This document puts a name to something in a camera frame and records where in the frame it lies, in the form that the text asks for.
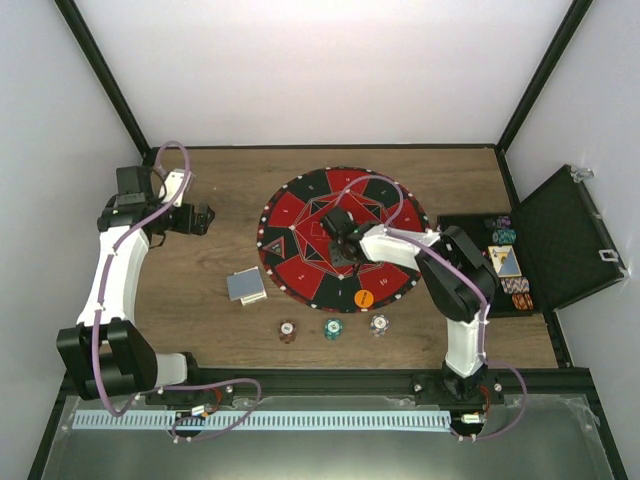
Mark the orange big blind button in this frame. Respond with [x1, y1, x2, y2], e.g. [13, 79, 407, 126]
[354, 289, 375, 309]

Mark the teal poker chip stack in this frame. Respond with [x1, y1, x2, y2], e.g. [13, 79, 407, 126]
[324, 318, 343, 340]

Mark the red poker chip stack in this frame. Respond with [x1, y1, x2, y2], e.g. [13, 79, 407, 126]
[279, 321, 297, 344]

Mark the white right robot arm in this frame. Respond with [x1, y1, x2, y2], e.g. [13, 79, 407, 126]
[321, 207, 499, 403]

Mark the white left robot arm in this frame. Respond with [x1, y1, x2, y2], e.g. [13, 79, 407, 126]
[56, 166, 215, 404]

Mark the round red black poker mat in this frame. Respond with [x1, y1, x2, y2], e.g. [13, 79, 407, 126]
[257, 167, 430, 313]

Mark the blue backed card deck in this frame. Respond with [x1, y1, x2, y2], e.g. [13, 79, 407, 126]
[226, 266, 265, 303]

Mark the blue white poker chip stack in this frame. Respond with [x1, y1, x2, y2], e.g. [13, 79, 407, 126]
[370, 314, 390, 337]

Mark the white card box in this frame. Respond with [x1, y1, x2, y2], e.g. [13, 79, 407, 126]
[240, 292, 267, 306]

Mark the card deck in case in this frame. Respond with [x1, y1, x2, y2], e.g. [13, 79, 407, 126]
[488, 245, 522, 278]

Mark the teal chip row in case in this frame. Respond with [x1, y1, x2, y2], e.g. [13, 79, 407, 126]
[492, 229, 517, 245]

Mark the orange red chip row case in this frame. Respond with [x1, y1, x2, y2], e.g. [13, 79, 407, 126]
[511, 293, 534, 311]

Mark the black poker chip case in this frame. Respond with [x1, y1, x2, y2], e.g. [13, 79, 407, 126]
[436, 164, 627, 320]

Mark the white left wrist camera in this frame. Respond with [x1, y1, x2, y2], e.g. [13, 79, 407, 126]
[160, 169, 194, 207]

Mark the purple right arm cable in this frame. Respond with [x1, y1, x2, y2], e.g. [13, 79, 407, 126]
[333, 174, 528, 443]

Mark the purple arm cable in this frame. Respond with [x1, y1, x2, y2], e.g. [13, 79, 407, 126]
[333, 174, 528, 443]
[92, 140, 263, 443]

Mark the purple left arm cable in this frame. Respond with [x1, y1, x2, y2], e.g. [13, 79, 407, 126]
[92, 140, 263, 443]

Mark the black front mounting rail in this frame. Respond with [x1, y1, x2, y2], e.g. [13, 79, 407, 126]
[134, 367, 596, 406]

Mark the light blue slotted cable duct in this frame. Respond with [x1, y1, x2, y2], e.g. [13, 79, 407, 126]
[72, 410, 451, 432]

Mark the black enclosure frame post left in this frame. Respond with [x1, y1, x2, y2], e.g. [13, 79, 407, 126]
[54, 0, 151, 161]

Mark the black enclosure frame post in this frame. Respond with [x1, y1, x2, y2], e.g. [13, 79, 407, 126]
[496, 0, 593, 153]
[54, 0, 151, 161]

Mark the black enclosure frame post right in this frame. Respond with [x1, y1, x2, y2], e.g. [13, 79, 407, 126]
[496, 0, 593, 153]

